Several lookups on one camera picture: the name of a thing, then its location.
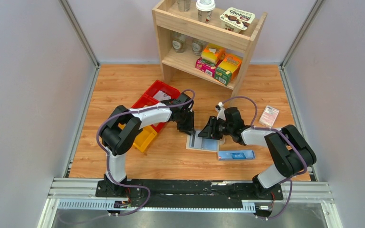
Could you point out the green yellow juice carton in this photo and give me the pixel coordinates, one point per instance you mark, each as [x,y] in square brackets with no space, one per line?
[228,68]

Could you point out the pink snack packet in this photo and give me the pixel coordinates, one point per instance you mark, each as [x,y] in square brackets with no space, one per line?
[269,116]

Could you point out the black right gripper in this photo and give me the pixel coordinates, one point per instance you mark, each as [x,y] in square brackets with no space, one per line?
[214,128]

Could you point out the paper coffee cup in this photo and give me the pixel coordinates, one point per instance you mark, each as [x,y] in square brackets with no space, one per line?
[205,9]

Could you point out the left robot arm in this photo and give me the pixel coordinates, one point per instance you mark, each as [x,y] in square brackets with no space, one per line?
[116,135]

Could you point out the white paper in bin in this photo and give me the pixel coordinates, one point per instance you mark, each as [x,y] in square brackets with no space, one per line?
[161,96]

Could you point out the red plastic bin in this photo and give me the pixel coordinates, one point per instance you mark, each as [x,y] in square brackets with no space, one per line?
[158,85]
[145,101]

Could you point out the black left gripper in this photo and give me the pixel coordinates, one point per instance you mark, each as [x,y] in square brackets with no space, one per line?
[185,121]

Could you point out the yellow plastic bin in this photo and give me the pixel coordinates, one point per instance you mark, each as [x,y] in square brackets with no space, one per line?
[144,139]

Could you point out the metal can on shelf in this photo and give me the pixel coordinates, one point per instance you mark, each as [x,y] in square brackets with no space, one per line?
[184,5]

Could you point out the right glass water bottle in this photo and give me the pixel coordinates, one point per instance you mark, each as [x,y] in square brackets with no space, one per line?
[198,46]

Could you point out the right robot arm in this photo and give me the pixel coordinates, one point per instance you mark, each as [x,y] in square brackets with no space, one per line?
[290,152]

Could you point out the blue gum pack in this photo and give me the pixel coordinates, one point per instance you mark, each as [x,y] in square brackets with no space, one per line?
[236,155]

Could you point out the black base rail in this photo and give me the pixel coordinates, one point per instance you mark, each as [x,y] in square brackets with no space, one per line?
[194,194]

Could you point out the pink orange juice carton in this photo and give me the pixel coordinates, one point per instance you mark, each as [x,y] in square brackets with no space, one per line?
[210,58]

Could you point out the Chobani yogurt cup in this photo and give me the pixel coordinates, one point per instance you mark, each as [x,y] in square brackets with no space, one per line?
[236,20]

